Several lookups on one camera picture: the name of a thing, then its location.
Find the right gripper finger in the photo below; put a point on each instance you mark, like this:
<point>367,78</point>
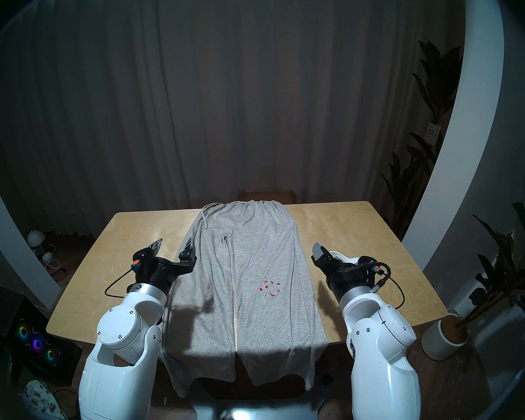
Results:
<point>343,258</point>
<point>320,251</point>

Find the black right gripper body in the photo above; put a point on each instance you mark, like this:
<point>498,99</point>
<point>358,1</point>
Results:
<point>345,279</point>

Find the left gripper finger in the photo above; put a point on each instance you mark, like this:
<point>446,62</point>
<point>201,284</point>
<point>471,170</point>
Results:
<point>187,253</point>
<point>156,246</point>

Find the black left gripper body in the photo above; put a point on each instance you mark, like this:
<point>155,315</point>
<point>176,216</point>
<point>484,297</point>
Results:
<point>166,270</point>

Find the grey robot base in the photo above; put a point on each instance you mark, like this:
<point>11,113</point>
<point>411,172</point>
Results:
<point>245,410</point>

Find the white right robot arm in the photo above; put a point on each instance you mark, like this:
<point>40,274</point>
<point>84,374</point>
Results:
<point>376,336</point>

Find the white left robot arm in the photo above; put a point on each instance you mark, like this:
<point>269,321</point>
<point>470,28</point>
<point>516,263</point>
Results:
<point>118,331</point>

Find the red lint debris bits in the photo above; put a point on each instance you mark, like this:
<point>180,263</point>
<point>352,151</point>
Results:
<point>266,288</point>

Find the wooden chair back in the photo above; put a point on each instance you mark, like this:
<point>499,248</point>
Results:
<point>267,195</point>

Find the small white round object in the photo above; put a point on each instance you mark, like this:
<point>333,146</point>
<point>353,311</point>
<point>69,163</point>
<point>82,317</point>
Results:
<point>47,257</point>

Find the white round plant pot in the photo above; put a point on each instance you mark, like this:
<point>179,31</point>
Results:
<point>437,340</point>

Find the white mushroom lamp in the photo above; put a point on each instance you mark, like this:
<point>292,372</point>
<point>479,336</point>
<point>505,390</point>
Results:
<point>36,236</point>

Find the short white curved arch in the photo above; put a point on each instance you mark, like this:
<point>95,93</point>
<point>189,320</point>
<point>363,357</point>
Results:
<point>8,248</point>

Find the computer case with rainbow fans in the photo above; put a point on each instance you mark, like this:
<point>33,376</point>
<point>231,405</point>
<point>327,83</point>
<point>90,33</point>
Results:
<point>35,342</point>

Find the white paper plant tag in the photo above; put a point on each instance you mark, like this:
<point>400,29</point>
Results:
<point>432,131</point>

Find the grey pleated curtain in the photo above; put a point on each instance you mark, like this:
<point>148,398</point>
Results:
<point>201,95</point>

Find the leafy plant in white pot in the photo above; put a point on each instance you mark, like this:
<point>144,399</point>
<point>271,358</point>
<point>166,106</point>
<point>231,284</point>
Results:
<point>507,257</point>

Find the patterned white cloth bag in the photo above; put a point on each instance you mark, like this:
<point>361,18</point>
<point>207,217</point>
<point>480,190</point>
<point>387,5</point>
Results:
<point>37,397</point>

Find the tall white curved arch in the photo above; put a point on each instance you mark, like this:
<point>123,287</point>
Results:
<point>477,117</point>

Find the tall dark leafy plant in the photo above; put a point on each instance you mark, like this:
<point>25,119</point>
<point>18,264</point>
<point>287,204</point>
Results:
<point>437,73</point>

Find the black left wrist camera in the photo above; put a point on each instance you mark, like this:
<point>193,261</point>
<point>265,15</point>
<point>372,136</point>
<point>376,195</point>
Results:
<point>138,261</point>

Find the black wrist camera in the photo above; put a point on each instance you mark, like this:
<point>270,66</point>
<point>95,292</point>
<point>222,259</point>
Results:
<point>138,261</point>
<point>369,266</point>

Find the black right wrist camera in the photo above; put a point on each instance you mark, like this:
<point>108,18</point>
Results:
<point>369,266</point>

